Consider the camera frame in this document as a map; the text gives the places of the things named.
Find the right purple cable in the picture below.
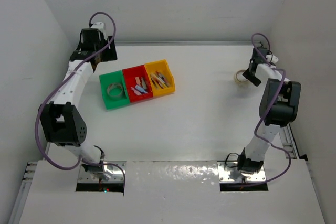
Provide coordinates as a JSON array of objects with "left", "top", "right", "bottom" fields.
[{"left": 225, "top": 33, "right": 292, "bottom": 188}]

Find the pink correction tape case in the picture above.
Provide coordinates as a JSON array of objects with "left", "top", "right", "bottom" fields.
[{"left": 131, "top": 87, "right": 142, "bottom": 96}]

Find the clear small tape roll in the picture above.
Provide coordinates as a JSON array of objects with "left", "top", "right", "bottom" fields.
[{"left": 236, "top": 80, "right": 248, "bottom": 87}]

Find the blue correction tape case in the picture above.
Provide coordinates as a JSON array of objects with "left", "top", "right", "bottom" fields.
[{"left": 135, "top": 85, "right": 147, "bottom": 94}]

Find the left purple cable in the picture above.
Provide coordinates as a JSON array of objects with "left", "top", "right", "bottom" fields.
[{"left": 34, "top": 12, "right": 127, "bottom": 190}]

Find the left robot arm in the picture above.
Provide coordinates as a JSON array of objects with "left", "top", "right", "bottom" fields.
[{"left": 34, "top": 22, "right": 117, "bottom": 170}]

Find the metal base plate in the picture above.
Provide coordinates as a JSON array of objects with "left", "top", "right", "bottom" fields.
[
  {"left": 78, "top": 161, "right": 126, "bottom": 184},
  {"left": 217, "top": 160, "right": 266, "bottom": 184}
]

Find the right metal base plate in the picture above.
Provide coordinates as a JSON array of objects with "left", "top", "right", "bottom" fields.
[{"left": 217, "top": 160, "right": 266, "bottom": 184}]

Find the green correction tape case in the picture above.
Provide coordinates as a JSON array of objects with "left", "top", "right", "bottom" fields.
[{"left": 141, "top": 77, "right": 148, "bottom": 91}]

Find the orange correction tape case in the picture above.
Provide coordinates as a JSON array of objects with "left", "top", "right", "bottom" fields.
[{"left": 135, "top": 77, "right": 141, "bottom": 86}]

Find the beige masking tape roll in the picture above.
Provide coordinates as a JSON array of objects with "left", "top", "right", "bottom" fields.
[{"left": 234, "top": 69, "right": 248, "bottom": 82}]

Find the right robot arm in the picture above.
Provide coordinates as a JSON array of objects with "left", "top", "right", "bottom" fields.
[{"left": 237, "top": 47, "right": 301, "bottom": 174}]

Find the green plastic bin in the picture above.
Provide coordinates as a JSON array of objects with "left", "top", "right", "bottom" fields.
[{"left": 99, "top": 70, "right": 130, "bottom": 110}]

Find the yellow plastic bin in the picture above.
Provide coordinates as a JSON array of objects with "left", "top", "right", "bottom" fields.
[{"left": 144, "top": 60, "right": 176, "bottom": 97}]

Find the yellow highlighter pen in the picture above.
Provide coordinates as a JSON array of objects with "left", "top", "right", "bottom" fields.
[{"left": 162, "top": 73, "right": 171, "bottom": 87}]

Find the grey wide tape roll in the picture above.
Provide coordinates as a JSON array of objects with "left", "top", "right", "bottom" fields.
[{"left": 107, "top": 83, "right": 124, "bottom": 101}]

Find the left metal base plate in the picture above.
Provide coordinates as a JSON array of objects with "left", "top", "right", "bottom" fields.
[{"left": 78, "top": 161, "right": 126, "bottom": 184}]

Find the blue marker pen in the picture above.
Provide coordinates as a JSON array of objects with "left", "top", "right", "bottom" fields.
[{"left": 158, "top": 72, "right": 169, "bottom": 87}]

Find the pink packaged pen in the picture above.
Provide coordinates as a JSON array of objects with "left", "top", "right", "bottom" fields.
[{"left": 155, "top": 71, "right": 167, "bottom": 87}]

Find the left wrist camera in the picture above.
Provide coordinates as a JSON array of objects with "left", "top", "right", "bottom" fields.
[{"left": 90, "top": 22, "right": 108, "bottom": 40}]

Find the red plastic bin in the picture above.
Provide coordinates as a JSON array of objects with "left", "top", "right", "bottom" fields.
[{"left": 122, "top": 65, "right": 153, "bottom": 103}]

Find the purple cable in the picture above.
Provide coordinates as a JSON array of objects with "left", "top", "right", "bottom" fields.
[
  {"left": 34, "top": 12, "right": 127, "bottom": 190},
  {"left": 225, "top": 33, "right": 292, "bottom": 188}
]

